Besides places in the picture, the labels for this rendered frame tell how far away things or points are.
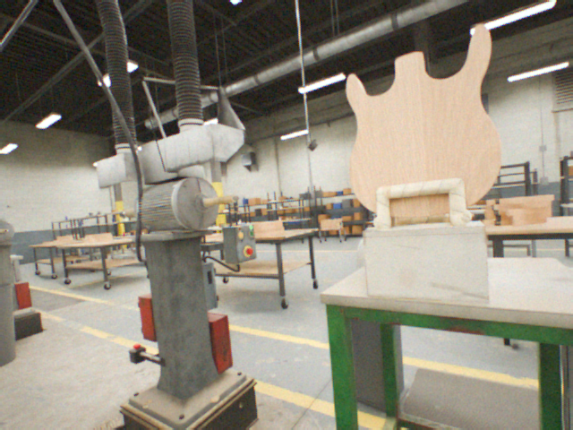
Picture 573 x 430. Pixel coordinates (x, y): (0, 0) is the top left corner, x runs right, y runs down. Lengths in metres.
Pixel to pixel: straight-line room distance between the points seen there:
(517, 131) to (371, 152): 11.42
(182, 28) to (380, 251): 1.19
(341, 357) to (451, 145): 0.63
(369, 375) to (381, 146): 1.42
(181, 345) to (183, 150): 0.93
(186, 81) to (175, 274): 0.87
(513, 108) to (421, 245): 11.63
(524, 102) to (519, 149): 1.46
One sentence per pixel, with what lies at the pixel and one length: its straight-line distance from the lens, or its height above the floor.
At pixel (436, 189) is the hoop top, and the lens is 0.74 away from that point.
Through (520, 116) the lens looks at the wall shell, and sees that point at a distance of 12.25.
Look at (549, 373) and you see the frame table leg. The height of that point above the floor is 0.55.
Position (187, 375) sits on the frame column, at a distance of 1.69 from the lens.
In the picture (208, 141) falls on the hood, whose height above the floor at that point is 1.46.
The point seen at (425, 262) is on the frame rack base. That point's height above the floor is 1.02.
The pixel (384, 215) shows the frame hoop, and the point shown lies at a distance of 0.76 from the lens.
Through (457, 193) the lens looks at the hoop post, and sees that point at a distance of 0.74.
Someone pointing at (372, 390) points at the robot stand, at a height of 0.10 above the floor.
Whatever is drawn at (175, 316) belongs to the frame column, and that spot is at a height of 0.71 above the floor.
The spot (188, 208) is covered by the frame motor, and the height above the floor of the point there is 1.23.
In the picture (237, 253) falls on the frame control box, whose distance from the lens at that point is 1.56.
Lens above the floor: 1.17
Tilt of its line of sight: 3 degrees down
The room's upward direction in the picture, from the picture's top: 5 degrees counter-clockwise
